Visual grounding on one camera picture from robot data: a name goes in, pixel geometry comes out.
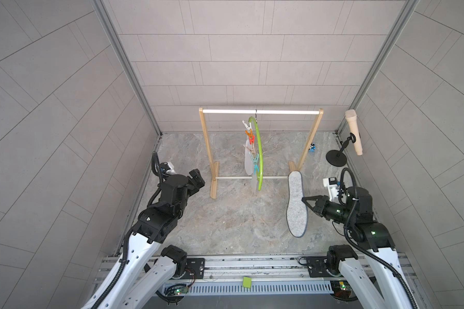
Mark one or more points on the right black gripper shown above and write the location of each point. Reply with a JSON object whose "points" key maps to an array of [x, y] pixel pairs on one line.
{"points": [[320, 203]]}

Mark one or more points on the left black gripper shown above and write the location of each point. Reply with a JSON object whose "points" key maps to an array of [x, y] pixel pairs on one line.
{"points": [[187, 182]]}

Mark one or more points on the dark grey felt insole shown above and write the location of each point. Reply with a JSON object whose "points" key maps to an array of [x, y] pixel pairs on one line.
{"points": [[297, 212]]}

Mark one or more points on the green clip hanger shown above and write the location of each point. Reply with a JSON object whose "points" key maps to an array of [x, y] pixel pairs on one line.
{"points": [[253, 134]]}

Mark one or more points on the wooden clothes rack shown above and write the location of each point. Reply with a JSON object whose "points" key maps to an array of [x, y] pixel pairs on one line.
{"points": [[293, 166]]}

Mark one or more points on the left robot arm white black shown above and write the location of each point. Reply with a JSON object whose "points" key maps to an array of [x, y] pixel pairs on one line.
{"points": [[130, 283]]}

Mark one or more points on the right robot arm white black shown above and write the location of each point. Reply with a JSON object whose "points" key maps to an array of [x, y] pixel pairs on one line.
{"points": [[369, 261]]}

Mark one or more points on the black microphone stand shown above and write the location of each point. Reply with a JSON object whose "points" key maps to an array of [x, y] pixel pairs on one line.
{"points": [[337, 158]]}

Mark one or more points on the white striped insole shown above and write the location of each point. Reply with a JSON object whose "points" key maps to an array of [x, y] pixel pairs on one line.
{"points": [[254, 183]]}

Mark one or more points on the white foam insole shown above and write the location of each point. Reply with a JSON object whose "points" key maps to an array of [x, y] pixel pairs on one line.
{"points": [[248, 161]]}

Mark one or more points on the right circuit board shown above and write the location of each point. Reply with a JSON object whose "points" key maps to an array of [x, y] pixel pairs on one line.
{"points": [[341, 289]]}

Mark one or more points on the circuit board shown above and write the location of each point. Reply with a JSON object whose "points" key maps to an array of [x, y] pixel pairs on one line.
{"points": [[341, 289], [177, 290]]}

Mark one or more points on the beige wooden microphone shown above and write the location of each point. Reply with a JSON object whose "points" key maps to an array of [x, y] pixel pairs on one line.
{"points": [[351, 118]]}

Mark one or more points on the left circuit board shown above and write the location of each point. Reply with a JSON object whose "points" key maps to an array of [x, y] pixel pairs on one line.
{"points": [[177, 290]]}

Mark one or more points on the green sticky block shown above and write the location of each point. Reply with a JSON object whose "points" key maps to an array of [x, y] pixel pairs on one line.
{"points": [[247, 282]]}

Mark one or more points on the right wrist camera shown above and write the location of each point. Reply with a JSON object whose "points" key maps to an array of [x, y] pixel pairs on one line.
{"points": [[333, 186]]}

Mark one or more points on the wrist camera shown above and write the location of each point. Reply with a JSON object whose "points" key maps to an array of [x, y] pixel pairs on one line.
{"points": [[333, 186], [167, 168]]}

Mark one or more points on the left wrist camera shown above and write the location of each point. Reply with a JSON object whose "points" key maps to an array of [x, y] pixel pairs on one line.
{"points": [[167, 168]]}

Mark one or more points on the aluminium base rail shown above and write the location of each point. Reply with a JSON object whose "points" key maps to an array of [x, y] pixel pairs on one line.
{"points": [[263, 267]]}

